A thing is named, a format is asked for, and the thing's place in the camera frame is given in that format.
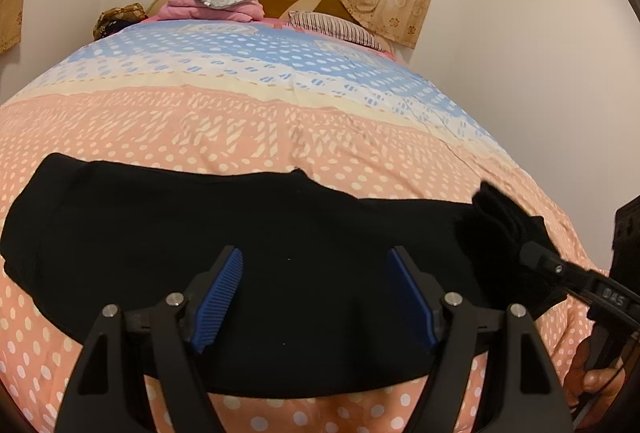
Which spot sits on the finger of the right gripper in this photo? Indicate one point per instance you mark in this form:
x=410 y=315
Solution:
x=552 y=268

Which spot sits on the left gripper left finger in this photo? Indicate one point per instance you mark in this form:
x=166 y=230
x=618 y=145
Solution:
x=107 y=393

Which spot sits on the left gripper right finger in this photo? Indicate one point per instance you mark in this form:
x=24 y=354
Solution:
x=520 y=391

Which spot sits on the black pants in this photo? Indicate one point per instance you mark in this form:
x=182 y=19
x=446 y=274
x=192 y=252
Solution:
x=313 y=315

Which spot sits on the person right hand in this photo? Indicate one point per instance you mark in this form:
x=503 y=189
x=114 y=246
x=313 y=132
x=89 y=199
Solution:
x=604 y=383

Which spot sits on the polka dot bed quilt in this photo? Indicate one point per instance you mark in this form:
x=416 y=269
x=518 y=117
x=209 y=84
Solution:
x=229 y=98

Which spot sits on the striped pillow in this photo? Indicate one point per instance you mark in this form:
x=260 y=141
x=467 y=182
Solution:
x=336 y=27

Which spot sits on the beige side curtain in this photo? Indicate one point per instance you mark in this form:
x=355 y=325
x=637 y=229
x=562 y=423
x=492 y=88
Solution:
x=11 y=16

